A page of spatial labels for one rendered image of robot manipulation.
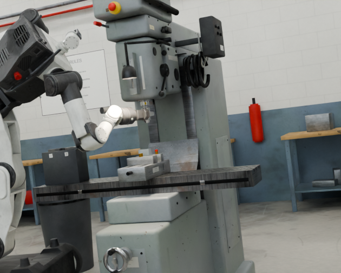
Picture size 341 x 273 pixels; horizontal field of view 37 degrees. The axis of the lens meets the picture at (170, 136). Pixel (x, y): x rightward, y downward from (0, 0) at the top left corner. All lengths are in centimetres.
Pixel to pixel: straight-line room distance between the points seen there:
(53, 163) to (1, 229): 53
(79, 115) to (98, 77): 532
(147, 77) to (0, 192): 91
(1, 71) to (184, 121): 113
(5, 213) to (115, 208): 52
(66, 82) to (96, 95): 530
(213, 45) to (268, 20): 408
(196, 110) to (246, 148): 389
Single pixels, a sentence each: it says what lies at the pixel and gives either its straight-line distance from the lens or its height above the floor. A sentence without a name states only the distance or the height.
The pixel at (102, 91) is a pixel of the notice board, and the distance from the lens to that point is 755.
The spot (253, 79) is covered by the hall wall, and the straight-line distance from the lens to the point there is 681.
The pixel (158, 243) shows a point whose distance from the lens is 232.
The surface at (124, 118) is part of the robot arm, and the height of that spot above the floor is 122.
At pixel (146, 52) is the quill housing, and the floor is 154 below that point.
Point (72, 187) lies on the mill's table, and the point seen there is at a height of 89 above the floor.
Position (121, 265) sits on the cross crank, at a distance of 227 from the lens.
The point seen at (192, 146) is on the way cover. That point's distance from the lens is 298.
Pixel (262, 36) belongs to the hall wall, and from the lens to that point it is 684.
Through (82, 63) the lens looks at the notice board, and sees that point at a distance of 773.
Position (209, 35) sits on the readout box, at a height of 162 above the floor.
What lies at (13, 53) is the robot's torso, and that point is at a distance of 239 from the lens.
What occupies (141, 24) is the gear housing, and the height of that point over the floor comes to 168.
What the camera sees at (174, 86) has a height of 137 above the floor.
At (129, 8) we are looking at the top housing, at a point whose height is 175.
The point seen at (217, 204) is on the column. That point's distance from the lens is 302.
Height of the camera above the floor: 117
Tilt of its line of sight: 1 degrees down
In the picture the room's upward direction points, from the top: 7 degrees counter-clockwise
